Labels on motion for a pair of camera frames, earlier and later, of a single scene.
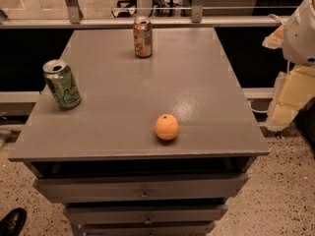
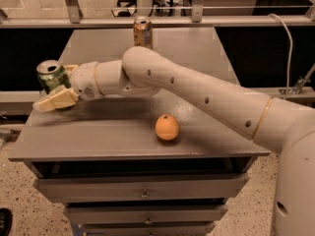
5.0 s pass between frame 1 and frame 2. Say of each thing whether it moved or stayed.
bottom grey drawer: stayed
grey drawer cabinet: stayed
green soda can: moved
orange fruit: stayed
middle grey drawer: stayed
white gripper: moved
